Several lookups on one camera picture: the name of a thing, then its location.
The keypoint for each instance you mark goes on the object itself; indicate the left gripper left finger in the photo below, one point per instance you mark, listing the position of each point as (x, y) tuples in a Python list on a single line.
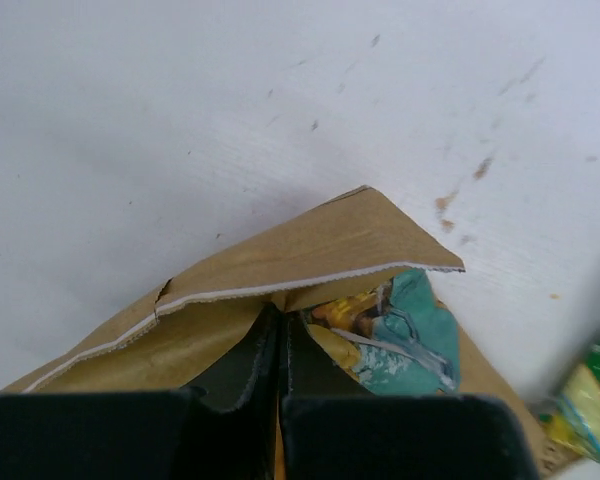
[(219, 425)]

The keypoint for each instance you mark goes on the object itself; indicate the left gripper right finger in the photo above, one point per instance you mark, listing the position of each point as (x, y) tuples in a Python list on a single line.
[(333, 428)]

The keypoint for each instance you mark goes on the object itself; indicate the tan kettle chips bag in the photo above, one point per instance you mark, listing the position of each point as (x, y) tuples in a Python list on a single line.
[(352, 274)]

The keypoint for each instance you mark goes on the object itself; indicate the green Fox's candy bag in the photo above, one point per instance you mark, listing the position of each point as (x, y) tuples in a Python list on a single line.
[(573, 422)]

